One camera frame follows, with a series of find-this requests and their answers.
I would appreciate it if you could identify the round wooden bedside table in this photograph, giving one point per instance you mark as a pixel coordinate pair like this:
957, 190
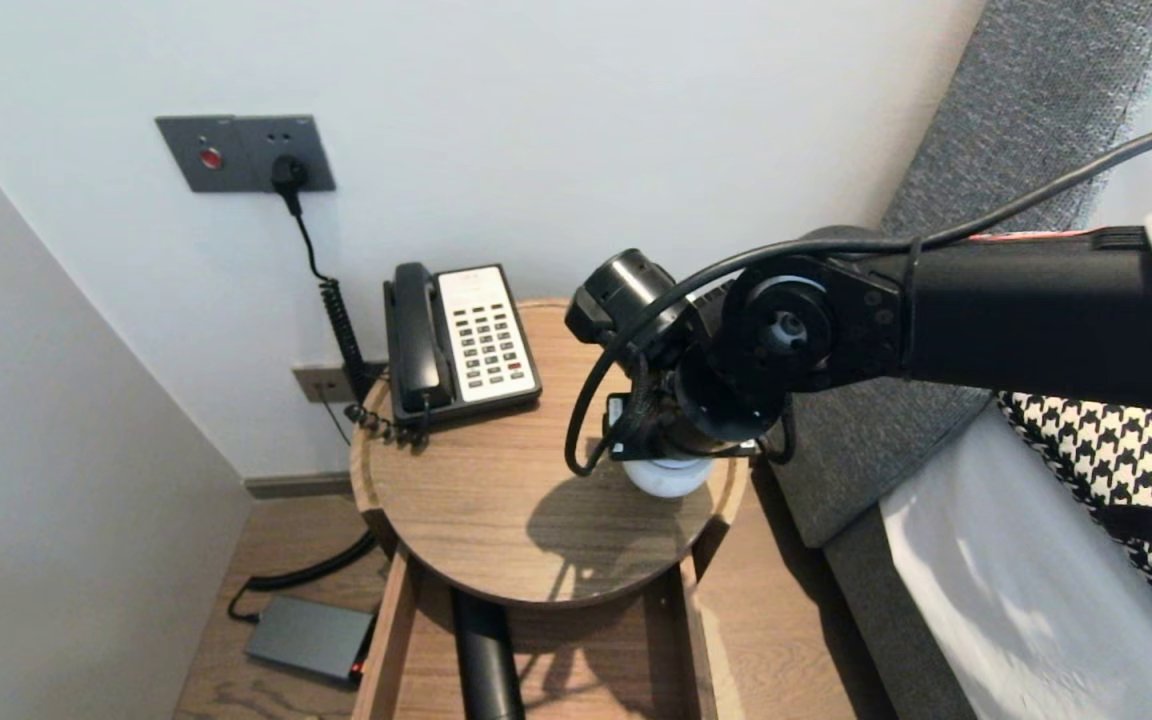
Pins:
496, 500

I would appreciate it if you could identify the dark grey wall socket panel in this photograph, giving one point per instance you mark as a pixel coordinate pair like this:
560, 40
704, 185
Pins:
236, 150

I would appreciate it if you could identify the black telephone base white keypad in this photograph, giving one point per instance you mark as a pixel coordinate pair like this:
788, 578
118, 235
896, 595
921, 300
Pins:
486, 340

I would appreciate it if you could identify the white bed sheet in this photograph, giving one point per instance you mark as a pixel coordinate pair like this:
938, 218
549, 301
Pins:
1016, 620

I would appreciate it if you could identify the beige low wall plate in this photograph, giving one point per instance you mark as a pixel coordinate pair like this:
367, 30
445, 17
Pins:
321, 385

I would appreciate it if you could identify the black white houndstooth pillow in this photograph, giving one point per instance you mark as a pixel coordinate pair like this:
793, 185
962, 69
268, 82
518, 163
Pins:
1136, 460

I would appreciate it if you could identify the curved front wooden drawer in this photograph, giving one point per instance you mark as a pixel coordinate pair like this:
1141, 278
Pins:
586, 670

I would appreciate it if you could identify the black telephone handset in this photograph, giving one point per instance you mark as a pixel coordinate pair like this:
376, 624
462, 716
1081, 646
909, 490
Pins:
418, 350

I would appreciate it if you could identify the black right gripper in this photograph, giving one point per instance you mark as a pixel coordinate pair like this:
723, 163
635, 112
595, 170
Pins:
696, 435

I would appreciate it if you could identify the grey power adapter box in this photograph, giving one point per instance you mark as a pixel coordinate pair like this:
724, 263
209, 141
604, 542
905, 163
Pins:
306, 640

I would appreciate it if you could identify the grey fabric headboard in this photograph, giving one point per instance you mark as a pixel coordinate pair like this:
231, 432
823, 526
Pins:
1016, 100

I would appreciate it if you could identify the grey fabric bed base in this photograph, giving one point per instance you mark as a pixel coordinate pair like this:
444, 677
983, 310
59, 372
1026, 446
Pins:
886, 640

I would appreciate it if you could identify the white round puck device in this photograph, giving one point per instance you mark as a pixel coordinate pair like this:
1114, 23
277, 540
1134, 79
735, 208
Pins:
668, 478

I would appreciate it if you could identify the black power plug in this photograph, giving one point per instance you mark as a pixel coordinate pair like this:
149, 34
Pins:
291, 178

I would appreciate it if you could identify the long black rounded device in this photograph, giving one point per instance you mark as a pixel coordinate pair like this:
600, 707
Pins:
484, 660

